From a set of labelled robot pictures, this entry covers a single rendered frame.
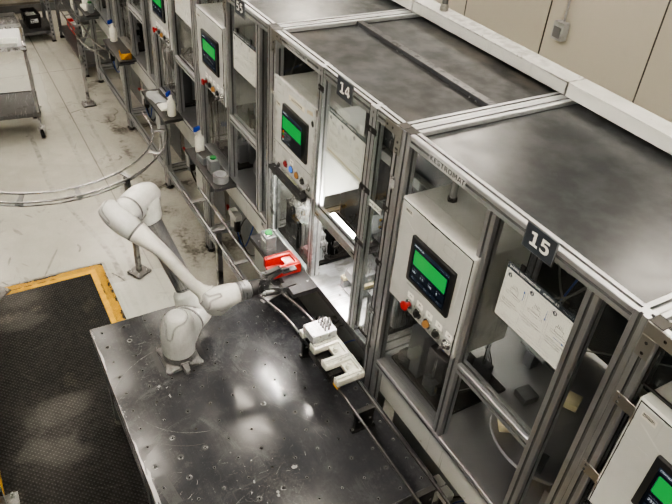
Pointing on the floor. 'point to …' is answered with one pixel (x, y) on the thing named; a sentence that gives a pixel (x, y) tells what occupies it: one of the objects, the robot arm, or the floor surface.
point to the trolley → (17, 101)
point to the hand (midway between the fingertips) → (290, 276)
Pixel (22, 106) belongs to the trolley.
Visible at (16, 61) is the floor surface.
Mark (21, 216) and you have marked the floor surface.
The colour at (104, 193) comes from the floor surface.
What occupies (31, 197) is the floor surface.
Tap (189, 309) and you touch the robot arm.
